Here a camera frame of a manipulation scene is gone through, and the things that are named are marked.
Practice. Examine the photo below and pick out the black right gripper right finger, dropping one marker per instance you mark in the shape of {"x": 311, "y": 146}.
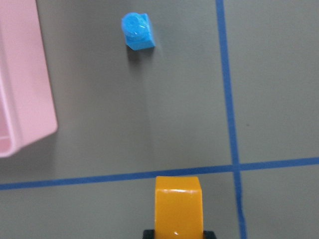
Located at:
{"x": 208, "y": 235}

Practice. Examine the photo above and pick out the orange sloped block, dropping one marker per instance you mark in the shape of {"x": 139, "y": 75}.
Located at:
{"x": 178, "y": 208}

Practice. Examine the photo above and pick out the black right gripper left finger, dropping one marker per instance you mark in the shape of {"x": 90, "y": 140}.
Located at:
{"x": 148, "y": 234}

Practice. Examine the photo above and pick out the pink plastic box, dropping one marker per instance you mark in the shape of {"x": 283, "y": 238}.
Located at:
{"x": 27, "y": 112}

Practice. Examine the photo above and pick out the small blue block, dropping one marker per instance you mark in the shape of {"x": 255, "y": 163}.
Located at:
{"x": 138, "y": 31}

